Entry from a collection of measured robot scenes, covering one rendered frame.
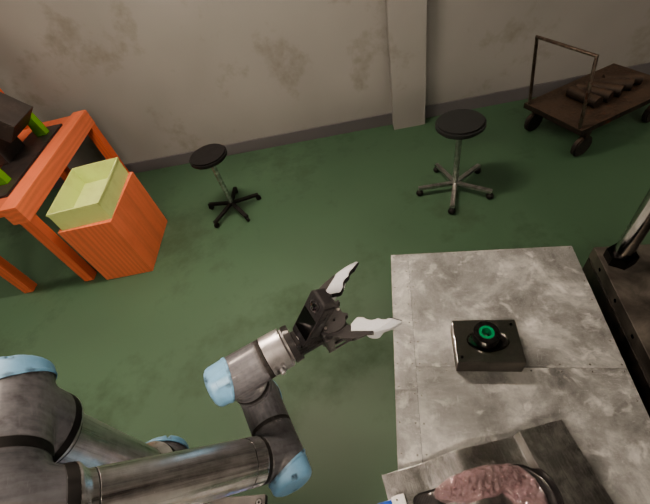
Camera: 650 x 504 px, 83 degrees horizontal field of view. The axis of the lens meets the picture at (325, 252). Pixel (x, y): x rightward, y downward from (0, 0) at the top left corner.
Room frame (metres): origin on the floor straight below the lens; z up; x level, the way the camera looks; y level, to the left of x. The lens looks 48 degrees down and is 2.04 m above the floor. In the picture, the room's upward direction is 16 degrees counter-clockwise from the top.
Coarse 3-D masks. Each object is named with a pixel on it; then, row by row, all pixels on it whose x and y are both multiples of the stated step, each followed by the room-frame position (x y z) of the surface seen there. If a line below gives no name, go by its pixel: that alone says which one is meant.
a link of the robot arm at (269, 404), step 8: (272, 384) 0.32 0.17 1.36; (264, 392) 0.30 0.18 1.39; (272, 392) 0.31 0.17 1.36; (280, 392) 0.33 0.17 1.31; (256, 400) 0.29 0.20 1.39; (264, 400) 0.29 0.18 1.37; (272, 400) 0.29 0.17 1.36; (280, 400) 0.29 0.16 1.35; (248, 408) 0.29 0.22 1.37; (256, 408) 0.28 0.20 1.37; (264, 408) 0.28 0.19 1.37; (272, 408) 0.27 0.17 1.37; (280, 408) 0.27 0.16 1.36; (248, 416) 0.27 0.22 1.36; (256, 416) 0.27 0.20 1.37; (264, 416) 0.26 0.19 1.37; (272, 416) 0.26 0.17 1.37; (248, 424) 0.26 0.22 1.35; (256, 424) 0.25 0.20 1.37
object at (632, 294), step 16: (592, 256) 0.75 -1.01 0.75; (640, 256) 0.68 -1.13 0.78; (608, 272) 0.65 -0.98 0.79; (624, 272) 0.63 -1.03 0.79; (640, 272) 0.62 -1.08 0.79; (608, 288) 0.61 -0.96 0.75; (624, 288) 0.57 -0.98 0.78; (640, 288) 0.56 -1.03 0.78; (624, 304) 0.52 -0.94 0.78; (640, 304) 0.50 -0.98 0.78; (624, 320) 0.48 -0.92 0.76; (640, 320) 0.45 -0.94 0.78; (640, 336) 0.40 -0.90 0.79; (640, 352) 0.37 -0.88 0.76
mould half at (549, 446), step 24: (528, 432) 0.21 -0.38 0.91; (552, 432) 0.19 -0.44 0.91; (456, 456) 0.21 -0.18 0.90; (480, 456) 0.19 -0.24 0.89; (504, 456) 0.18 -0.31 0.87; (528, 456) 0.16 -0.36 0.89; (552, 456) 0.15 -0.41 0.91; (576, 456) 0.13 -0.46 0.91; (384, 480) 0.21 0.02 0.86; (408, 480) 0.19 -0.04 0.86; (432, 480) 0.17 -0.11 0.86; (576, 480) 0.09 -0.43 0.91
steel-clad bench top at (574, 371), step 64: (448, 256) 0.91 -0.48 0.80; (512, 256) 0.83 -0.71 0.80; (576, 256) 0.74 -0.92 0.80; (448, 320) 0.64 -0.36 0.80; (576, 320) 0.51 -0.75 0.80; (448, 384) 0.42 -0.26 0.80; (512, 384) 0.37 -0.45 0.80; (576, 384) 0.32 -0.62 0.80; (448, 448) 0.25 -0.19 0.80; (640, 448) 0.12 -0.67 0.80
